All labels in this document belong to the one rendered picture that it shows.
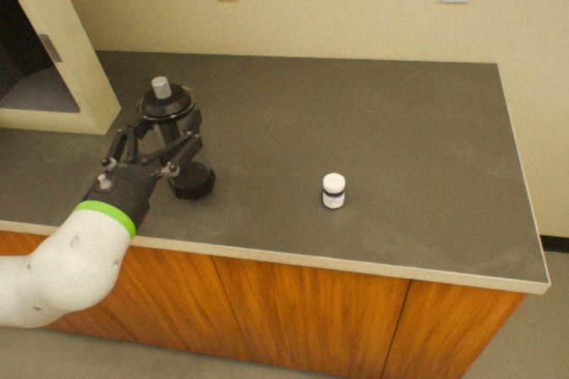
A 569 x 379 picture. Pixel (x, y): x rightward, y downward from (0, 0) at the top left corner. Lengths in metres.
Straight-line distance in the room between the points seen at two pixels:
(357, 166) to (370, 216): 0.15
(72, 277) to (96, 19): 1.13
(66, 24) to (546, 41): 1.23
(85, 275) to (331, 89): 0.85
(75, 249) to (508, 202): 0.82
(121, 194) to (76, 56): 0.56
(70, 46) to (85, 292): 0.68
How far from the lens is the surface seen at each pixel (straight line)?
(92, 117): 1.21
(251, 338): 1.45
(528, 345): 1.94
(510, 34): 1.39
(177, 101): 0.80
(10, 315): 0.72
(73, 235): 0.62
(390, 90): 1.23
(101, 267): 0.60
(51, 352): 2.09
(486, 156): 1.09
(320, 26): 1.34
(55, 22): 1.11
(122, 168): 0.71
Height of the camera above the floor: 1.68
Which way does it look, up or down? 50 degrees down
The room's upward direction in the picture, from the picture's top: 7 degrees counter-clockwise
